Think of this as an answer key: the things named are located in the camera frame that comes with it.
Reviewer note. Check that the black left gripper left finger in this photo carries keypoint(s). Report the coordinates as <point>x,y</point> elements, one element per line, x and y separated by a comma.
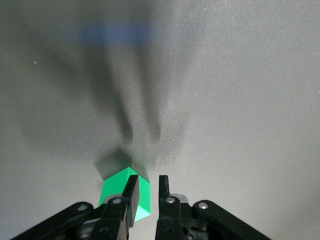
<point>110,220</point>

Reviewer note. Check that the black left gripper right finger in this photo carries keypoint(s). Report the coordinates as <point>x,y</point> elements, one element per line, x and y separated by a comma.
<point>172,220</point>

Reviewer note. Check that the small green cube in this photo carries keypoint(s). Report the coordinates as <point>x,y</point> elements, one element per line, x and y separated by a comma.
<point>112,187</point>

